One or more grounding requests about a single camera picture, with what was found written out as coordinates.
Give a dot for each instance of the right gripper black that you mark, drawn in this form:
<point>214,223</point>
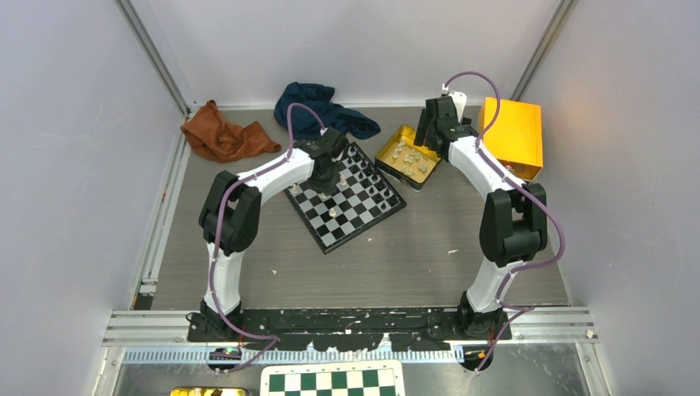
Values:
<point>423,126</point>

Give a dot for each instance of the gold object bottom edge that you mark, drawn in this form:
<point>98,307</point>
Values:
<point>209,391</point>

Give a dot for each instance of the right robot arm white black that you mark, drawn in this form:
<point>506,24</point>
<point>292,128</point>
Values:
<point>513,228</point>

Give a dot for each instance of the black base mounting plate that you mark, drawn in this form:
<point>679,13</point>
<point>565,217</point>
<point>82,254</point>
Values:
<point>407,329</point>

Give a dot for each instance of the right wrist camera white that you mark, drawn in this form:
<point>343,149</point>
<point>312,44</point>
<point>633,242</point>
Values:
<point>459,99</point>

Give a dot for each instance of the black white chessboard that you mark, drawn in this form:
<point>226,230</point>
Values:
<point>366,200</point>

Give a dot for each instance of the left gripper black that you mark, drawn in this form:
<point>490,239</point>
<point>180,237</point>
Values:
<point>329,186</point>

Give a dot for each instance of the yellow drawer box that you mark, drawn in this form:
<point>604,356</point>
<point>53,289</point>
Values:
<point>515,138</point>

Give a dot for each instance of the green white checkered board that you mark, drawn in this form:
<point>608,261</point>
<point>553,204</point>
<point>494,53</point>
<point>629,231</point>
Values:
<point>362,378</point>

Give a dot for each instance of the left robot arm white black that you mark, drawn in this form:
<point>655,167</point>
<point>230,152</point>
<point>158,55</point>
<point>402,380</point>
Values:
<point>230,216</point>

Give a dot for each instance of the gold tin tray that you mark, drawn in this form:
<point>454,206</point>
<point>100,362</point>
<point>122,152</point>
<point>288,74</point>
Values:
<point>407,163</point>

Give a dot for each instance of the dark blue cloth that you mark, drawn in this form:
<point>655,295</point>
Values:
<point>318,98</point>

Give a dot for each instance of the orange brown cloth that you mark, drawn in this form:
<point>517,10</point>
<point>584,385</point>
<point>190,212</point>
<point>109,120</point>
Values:
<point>214,138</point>

